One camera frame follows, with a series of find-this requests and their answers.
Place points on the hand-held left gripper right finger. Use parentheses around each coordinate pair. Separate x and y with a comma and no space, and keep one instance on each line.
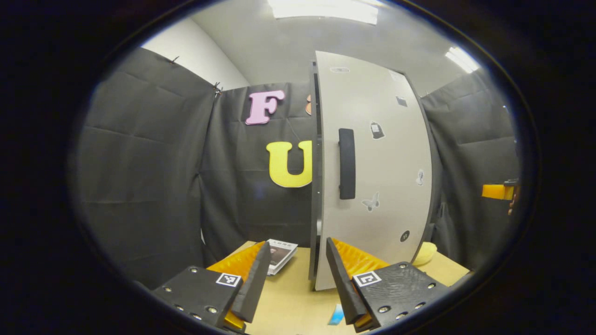
(342,284)

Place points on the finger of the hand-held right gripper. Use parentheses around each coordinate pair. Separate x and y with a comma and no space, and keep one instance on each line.
(496,191)

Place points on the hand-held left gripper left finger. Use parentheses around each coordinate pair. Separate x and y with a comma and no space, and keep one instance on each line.
(256,284)

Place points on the grey cabinet door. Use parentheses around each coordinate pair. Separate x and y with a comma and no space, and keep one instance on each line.
(391,163)

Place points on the light blue flat card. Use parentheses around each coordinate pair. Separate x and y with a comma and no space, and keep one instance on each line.
(336,315)

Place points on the black and white booklet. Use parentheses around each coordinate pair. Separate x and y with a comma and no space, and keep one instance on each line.
(281,253)

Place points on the yellow round sponge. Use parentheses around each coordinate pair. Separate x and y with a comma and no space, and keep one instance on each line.
(426,253)

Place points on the small ceiling light panel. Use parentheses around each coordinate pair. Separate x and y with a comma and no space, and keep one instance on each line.
(461,59)

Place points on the black backdrop cloth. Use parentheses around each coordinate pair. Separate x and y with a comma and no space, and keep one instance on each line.
(149,163)

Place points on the large ceiling light panel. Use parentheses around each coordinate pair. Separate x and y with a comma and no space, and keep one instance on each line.
(326,10)

